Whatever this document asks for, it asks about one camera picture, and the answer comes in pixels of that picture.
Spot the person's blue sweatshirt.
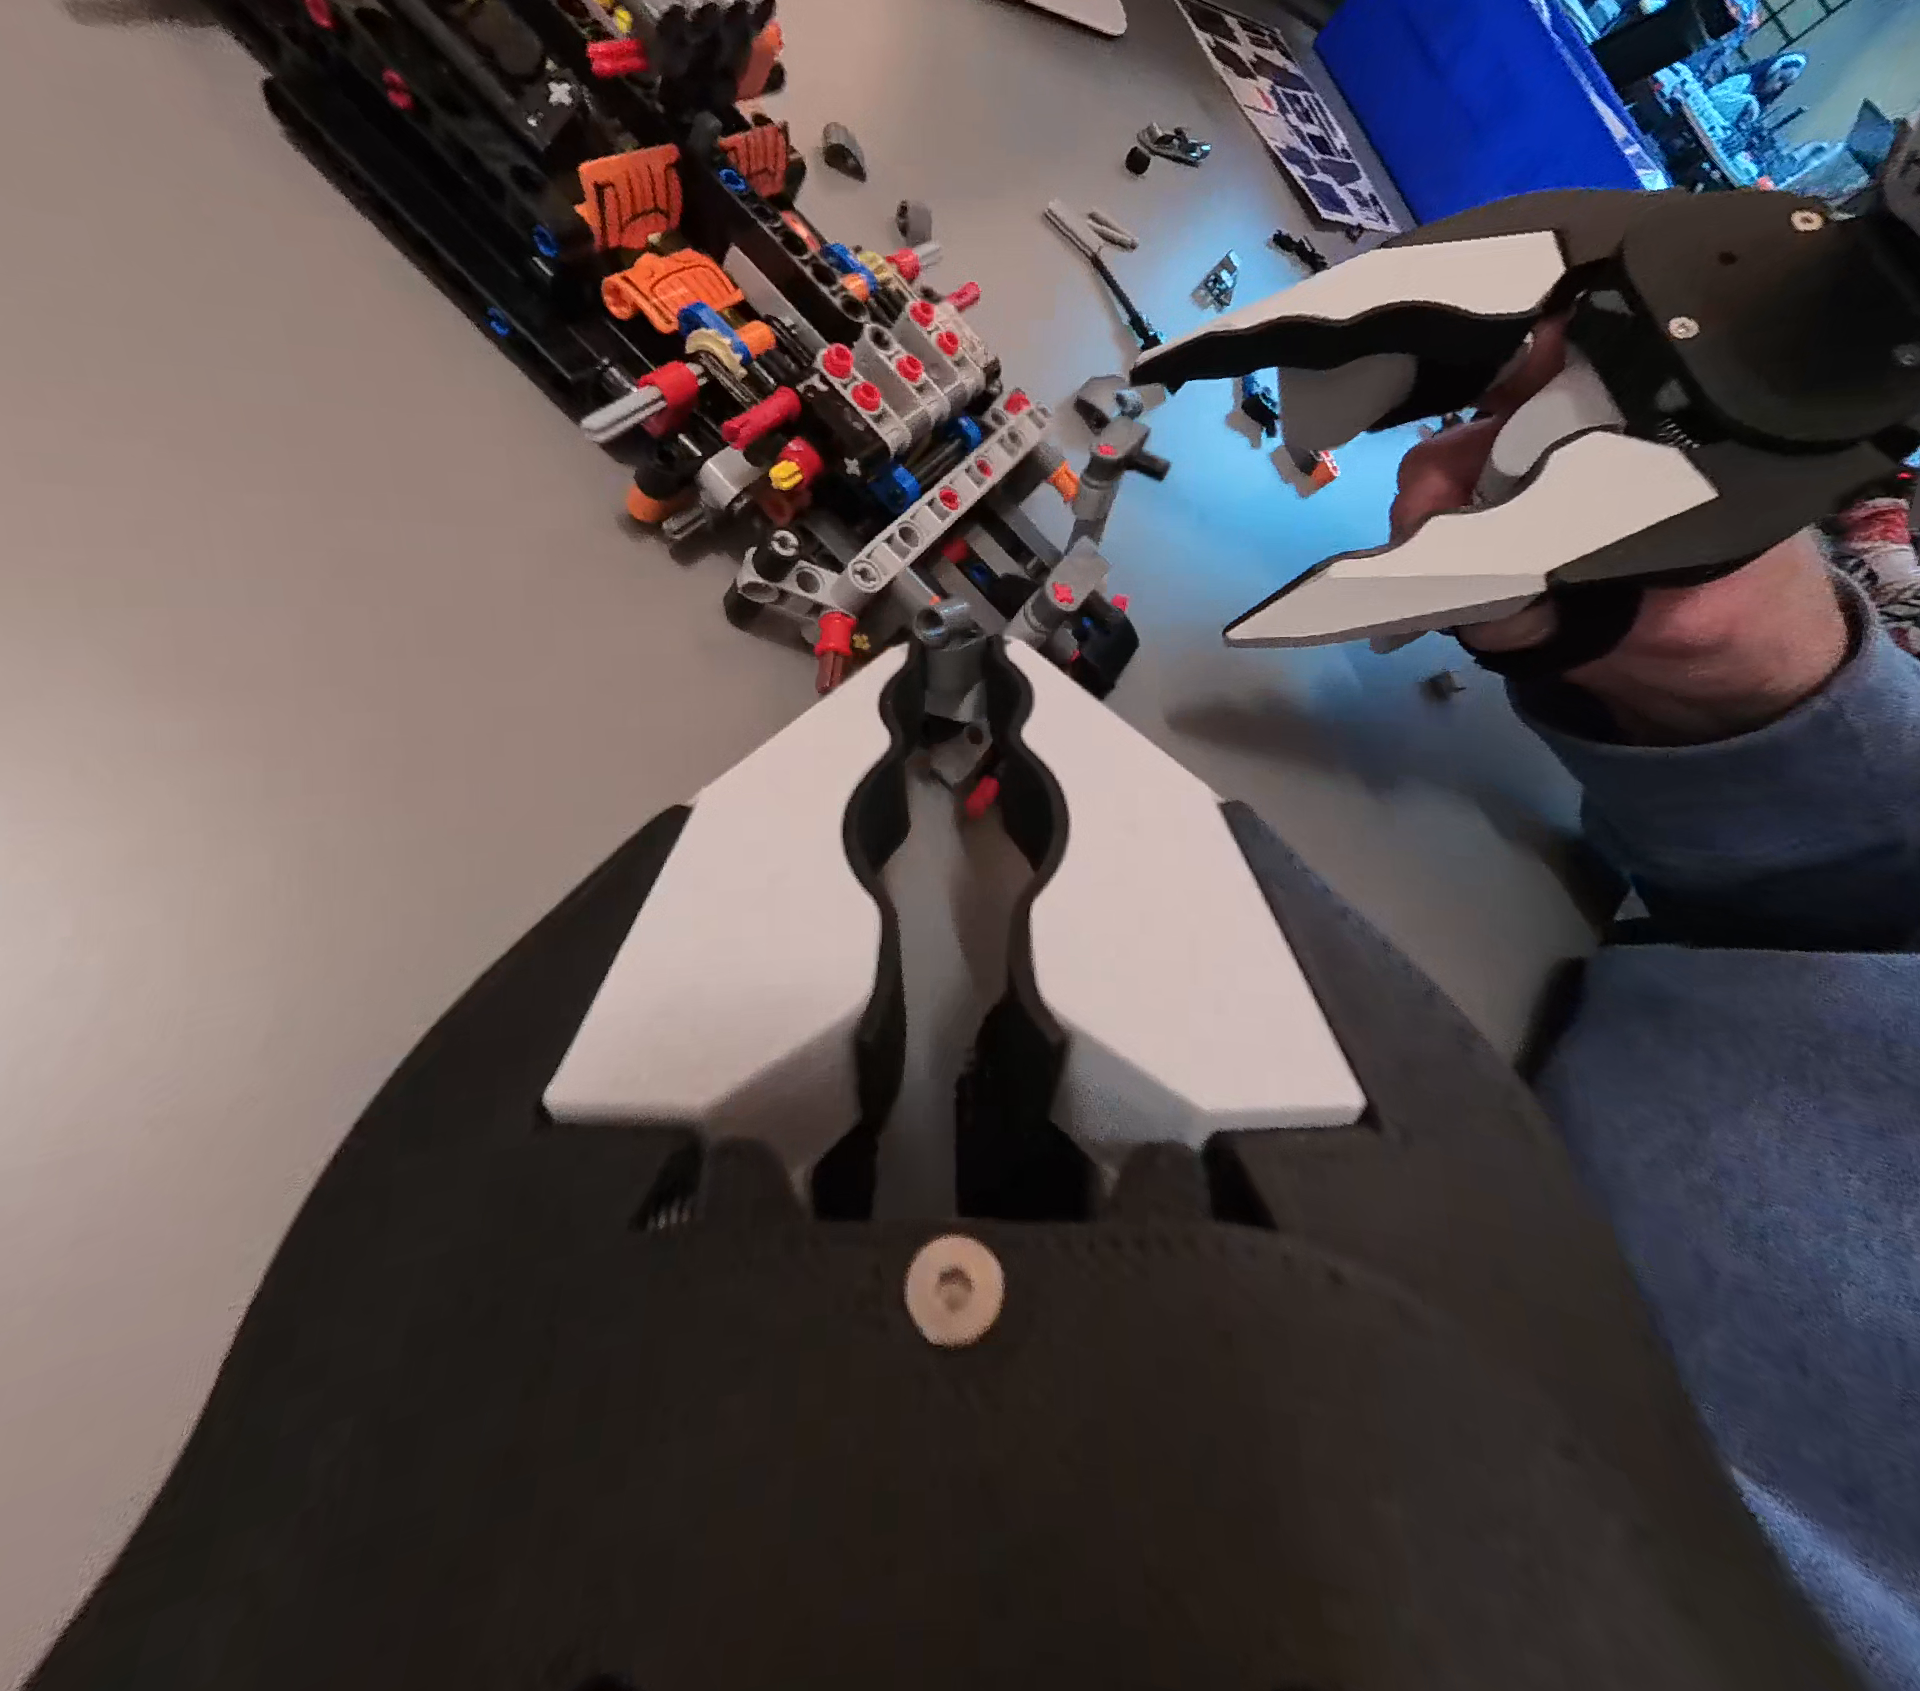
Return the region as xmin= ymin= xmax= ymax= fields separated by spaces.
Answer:
xmin=1526 ymin=938 xmax=1920 ymax=1691

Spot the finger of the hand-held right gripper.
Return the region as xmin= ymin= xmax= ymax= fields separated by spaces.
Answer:
xmin=1127 ymin=228 xmax=1571 ymax=458
xmin=1217 ymin=428 xmax=1722 ymax=654

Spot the lego sticker sheet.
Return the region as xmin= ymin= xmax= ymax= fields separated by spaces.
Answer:
xmin=1163 ymin=0 xmax=1407 ymax=236

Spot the dark grey square lego connector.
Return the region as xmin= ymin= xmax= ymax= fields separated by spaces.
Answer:
xmin=918 ymin=638 xmax=1008 ymax=824

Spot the person's right hand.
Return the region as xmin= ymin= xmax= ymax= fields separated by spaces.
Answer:
xmin=1386 ymin=318 xmax=1857 ymax=746

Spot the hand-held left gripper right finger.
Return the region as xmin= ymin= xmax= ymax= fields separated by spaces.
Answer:
xmin=994 ymin=638 xmax=1370 ymax=1220

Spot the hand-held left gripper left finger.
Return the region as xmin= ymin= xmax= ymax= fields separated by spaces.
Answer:
xmin=540 ymin=642 xmax=924 ymax=1220

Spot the person's right forearm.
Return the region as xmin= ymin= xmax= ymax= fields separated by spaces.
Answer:
xmin=1511 ymin=582 xmax=1920 ymax=920

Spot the blue plastic bin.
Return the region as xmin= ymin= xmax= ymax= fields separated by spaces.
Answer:
xmin=1309 ymin=0 xmax=1670 ymax=226

